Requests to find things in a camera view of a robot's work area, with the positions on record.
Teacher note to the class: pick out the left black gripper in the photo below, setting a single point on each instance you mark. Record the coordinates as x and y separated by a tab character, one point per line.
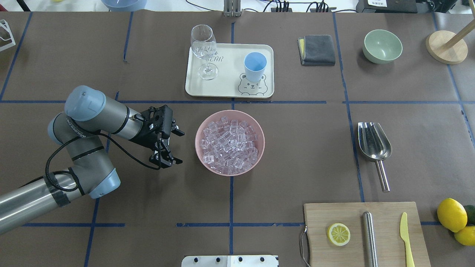
144	139

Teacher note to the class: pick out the silver metal ice scoop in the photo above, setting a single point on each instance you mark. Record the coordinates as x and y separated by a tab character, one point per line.
376	147

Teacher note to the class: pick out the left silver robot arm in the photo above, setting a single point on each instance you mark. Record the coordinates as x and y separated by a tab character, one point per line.
81	165

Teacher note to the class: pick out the pink bowl of ice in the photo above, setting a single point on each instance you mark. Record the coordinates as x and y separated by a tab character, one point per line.
229	143

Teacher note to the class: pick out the light blue plastic cup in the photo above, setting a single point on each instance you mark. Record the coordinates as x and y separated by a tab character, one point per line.
255	64

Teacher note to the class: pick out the cream plastic tray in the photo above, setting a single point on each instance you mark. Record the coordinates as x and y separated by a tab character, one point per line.
231	81

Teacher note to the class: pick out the clear wine glass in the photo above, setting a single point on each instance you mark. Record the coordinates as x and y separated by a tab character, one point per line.
203	45

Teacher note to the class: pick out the grey folded cloth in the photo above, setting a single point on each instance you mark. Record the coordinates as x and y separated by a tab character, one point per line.
316	50

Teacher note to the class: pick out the lemon half slice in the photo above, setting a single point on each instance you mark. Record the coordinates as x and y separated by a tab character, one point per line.
338	234

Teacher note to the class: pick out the steel rod knife sharpener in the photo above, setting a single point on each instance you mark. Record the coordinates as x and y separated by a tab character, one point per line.
371	251

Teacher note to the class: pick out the green ceramic bowl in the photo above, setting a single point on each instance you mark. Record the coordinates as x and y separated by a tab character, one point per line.
382	47

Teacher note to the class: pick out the wooden cutting board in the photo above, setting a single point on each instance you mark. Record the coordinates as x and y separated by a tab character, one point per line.
390	248

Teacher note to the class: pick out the yellow plastic knife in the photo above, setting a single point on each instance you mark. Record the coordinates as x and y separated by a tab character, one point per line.
404	234

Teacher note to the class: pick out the yellow lemon upper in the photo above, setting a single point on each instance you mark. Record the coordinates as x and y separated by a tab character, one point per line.
452	215

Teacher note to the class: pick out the yellow lemon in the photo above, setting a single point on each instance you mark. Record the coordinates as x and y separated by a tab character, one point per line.
452	215
466	236

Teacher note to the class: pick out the wooden mug tree stand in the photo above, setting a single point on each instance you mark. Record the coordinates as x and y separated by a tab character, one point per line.
447	43

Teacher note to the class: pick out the green lime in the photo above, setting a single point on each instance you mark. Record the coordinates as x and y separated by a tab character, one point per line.
470	211

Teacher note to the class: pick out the yellow lemon lower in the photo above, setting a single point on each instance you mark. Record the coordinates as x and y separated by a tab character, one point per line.
466	236

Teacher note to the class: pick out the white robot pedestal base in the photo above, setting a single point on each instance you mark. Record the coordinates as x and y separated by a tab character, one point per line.
231	261

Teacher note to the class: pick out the aluminium frame post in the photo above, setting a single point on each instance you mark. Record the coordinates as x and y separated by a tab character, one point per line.
232	8

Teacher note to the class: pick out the white wire cup rack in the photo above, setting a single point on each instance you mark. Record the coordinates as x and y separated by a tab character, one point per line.
6	36

